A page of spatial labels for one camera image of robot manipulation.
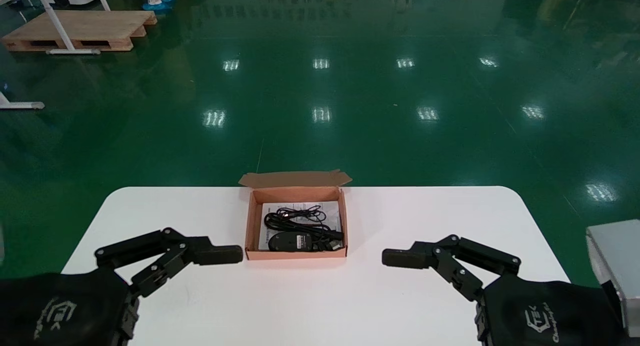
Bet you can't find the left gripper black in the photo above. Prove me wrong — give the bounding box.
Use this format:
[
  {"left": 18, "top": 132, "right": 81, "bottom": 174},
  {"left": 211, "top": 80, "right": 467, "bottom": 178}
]
[{"left": 0, "top": 227, "right": 245, "bottom": 346}]

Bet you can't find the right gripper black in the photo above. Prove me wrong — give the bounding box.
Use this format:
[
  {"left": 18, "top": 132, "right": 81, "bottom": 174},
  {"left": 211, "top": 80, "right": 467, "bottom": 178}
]
[{"left": 381, "top": 234, "right": 640, "bottom": 346}]

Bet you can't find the black wired computer mouse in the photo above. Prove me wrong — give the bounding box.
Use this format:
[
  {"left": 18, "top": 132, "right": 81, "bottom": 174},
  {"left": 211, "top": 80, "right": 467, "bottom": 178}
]
[{"left": 268, "top": 205, "right": 331, "bottom": 252}]

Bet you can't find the black power cable with plug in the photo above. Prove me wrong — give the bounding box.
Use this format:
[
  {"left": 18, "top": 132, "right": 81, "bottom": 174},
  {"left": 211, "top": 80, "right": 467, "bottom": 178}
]
[{"left": 264, "top": 212, "right": 346, "bottom": 252}]

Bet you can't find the brown cardboard storage box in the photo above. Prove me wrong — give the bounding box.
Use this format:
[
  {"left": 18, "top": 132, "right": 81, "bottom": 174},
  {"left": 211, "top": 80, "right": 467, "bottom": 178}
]
[{"left": 238, "top": 169, "right": 353, "bottom": 261}]

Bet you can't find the white printed instruction sheet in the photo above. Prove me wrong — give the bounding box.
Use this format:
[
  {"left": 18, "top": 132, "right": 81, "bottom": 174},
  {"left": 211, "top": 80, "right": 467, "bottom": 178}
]
[{"left": 259, "top": 201, "right": 343, "bottom": 251}]

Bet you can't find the white desk foot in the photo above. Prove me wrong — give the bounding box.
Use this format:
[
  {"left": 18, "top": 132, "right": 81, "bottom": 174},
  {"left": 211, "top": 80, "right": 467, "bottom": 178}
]
[{"left": 0, "top": 92, "right": 45, "bottom": 110}]

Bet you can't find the large wooden pallet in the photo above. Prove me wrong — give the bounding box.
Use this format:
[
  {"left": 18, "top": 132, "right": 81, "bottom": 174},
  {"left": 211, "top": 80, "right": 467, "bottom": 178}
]
[{"left": 1, "top": 10, "right": 158, "bottom": 52}]

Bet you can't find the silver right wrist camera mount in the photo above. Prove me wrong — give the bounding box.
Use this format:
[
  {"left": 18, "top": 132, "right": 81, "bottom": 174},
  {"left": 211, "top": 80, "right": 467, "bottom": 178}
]
[{"left": 585, "top": 219, "right": 640, "bottom": 338}]

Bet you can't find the white desk frame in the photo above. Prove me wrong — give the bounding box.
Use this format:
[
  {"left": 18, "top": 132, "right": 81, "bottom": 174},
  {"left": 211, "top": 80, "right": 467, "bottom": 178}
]
[{"left": 0, "top": 0, "right": 112, "bottom": 55}]

